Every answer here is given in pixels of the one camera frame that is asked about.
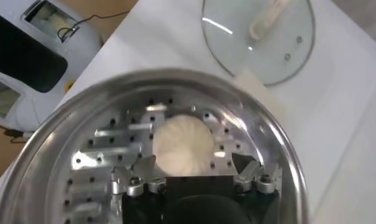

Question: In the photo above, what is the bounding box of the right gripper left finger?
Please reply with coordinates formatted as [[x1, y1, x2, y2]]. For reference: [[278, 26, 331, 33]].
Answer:
[[110, 154, 168, 198]]

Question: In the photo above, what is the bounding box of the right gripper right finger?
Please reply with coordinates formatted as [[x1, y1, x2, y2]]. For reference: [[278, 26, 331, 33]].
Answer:
[[231, 152, 283, 195]]

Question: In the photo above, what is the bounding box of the white steamed baozi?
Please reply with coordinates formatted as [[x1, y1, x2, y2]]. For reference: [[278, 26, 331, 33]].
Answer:
[[152, 114, 215, 177]]

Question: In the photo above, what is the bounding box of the glass lid with white handle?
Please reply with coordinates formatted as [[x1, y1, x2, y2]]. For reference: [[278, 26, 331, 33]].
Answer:
[[201, 0, 316, 87]]

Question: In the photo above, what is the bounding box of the stainless steel steamer basket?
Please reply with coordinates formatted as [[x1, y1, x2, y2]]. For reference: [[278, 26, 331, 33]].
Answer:
[[0, 68, 312, 224]]

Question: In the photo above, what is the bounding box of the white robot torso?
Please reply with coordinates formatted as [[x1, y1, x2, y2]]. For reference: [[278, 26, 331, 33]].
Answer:
[[0, 0, 103, 133]]

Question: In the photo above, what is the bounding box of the thin black torso cable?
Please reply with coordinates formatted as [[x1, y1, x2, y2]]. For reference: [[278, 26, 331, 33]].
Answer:
[[56, 10, 131, 44]]

